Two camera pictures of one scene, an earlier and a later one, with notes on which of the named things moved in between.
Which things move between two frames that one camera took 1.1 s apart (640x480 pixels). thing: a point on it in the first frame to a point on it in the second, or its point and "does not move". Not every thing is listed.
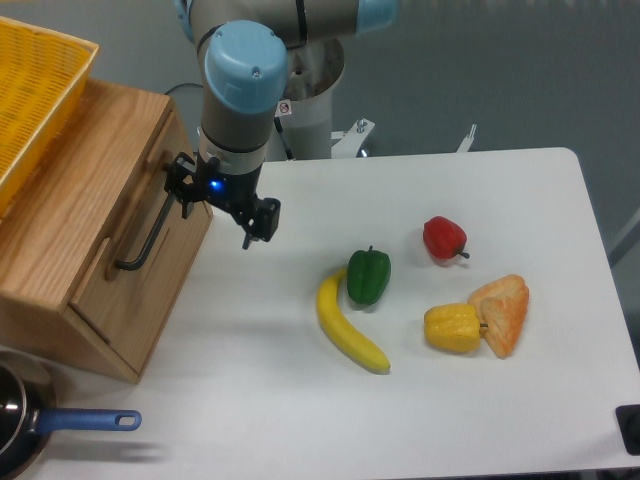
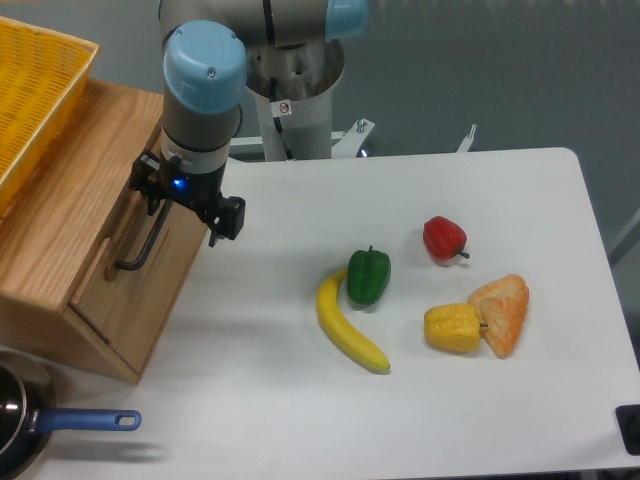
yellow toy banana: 343,332 does not move
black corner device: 628,419 does not move
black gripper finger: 267,216 to 233,211
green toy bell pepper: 367,274 does not move
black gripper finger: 251,234 to 214,237
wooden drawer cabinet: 95,251 does not move
